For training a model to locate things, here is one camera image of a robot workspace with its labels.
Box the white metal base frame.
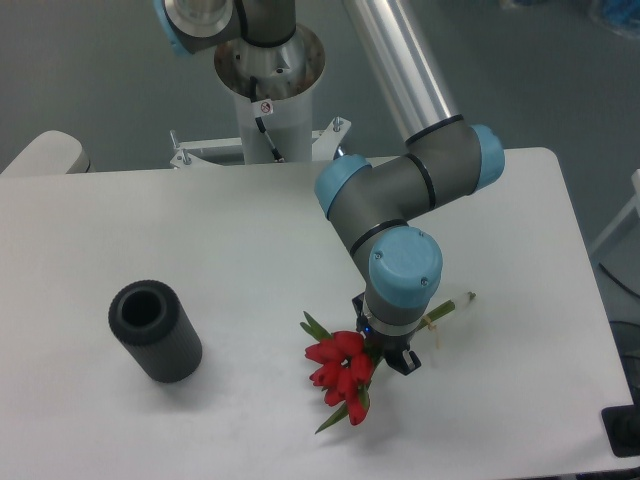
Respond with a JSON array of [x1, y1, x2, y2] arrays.
[[169, 116, 352, 169]]

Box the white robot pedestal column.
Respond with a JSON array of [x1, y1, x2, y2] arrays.
[[214, 24, 325, 164]]

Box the black ribbed cylindrical vase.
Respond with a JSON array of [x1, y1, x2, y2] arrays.
[[108, 280, 203, 383]]

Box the black device at table edge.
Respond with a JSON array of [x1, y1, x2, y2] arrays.
[[601, 405, 639, 458]]

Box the white frame at right edge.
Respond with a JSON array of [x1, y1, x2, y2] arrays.
[[588, 170, 639, 263]]

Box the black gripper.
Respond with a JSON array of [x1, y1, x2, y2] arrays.
[[352, 294, 420, 375]]

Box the white chair at left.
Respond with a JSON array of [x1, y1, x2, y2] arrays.
[[1, 130, 95, 178]]

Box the blue objects in background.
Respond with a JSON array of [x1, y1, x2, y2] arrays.
[[509, 0, 640, 39]]

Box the black cable on pedestal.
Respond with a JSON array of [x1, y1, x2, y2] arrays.
[[248, 75, 286, 164]]

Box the red tulip bouquet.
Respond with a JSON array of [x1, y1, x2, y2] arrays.
[[299, 291, 478, 435]]

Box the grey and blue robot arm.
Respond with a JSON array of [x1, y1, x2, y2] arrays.
[[154, 1, 505, 374]]

